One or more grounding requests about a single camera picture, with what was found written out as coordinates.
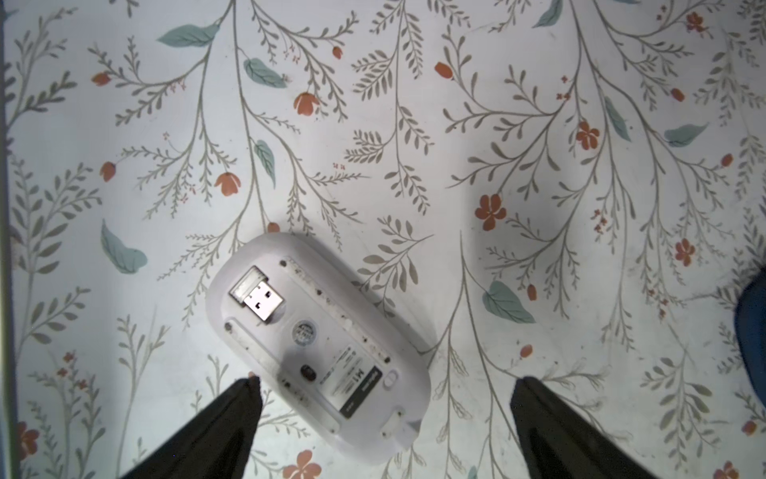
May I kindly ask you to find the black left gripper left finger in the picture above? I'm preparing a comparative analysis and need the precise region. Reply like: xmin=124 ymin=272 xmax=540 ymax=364
xmin=125 ymin=375 xmax=263 ymax=478

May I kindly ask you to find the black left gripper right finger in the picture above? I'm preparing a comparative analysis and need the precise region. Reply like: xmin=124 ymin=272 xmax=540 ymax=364
xmin=510 ymin=376 xmax=652 ymax=479

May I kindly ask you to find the white mouse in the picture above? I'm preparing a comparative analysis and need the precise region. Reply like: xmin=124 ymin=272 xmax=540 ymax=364
xmin=205 ymin=233 xmax=431 ymax=464

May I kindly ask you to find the blue pencil case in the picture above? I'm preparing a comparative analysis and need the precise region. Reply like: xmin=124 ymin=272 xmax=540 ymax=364
xmin=734 ymin=267 xmax=766 ymax=404

